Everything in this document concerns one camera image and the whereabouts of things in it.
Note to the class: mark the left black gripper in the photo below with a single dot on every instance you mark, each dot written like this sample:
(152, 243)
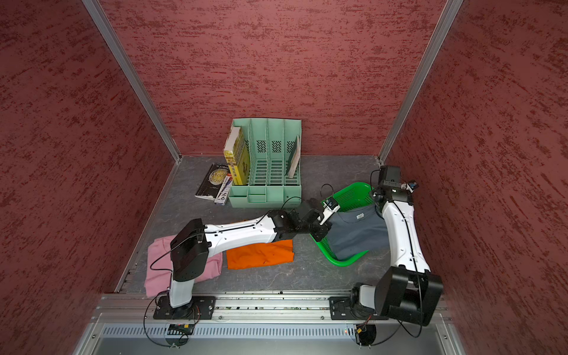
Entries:
(324, 228)

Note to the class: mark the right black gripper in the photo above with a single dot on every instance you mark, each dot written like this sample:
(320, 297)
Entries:
(373, 194)

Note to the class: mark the green plastic basket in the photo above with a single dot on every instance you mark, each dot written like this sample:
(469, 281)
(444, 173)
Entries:
(354, 196)

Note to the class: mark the grey-blue t-shirt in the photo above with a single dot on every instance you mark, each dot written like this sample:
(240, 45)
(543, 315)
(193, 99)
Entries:
(356, 231)

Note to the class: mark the orange t-shirt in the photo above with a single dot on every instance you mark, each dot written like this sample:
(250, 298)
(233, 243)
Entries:
(260, 255)

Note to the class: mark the pink t-shirt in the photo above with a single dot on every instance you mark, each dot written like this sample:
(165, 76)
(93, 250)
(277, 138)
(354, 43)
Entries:
(159, 267)

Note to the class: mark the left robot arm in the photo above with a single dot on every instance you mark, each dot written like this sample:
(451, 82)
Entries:
(196, 243)

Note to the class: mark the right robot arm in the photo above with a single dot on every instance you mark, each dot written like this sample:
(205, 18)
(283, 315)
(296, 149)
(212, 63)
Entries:
(408, 291)

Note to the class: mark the thin book in organizer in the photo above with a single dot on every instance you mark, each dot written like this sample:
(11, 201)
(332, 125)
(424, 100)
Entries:
(294, 158)

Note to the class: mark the mint green file organizer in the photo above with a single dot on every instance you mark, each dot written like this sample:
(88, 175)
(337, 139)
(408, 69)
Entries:
(273, 143)

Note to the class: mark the white red blue booklet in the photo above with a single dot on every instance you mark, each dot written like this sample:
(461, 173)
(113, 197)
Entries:
(223, 194)

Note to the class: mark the yellow book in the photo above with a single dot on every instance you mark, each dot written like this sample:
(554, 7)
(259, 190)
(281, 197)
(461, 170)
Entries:
(237, 156)

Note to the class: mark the black book with gold emblem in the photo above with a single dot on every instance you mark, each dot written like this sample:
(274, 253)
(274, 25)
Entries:
(213, 181)

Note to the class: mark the right corner aluminium profile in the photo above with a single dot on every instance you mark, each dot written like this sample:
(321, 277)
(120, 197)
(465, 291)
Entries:
(446, 19)

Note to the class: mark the corner aluminium profile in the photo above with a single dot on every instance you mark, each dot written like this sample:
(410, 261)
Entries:
(101, 21)
(446, 19)

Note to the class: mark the white perforated vent strip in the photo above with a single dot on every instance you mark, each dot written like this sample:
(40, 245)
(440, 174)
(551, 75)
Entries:
(231, 331)

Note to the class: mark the left corner aluminium profile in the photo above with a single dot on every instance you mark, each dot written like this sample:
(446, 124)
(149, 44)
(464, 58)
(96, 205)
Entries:
(101, 21)

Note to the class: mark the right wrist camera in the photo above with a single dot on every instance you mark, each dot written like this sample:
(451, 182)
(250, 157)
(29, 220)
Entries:
(411, 186)

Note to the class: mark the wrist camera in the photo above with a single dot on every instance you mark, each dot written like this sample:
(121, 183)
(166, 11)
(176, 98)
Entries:
(411, 186)
(330, 206)

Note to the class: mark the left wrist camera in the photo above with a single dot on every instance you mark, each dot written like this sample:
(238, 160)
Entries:
(330, 206)

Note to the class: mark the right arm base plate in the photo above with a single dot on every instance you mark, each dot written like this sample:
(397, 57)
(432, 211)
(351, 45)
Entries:
(342, 309)

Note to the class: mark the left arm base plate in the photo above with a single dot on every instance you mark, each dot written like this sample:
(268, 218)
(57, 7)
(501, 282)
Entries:
(199, 308)

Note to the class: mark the aluminium front rail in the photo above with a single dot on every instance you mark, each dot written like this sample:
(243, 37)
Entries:
(310, 307)

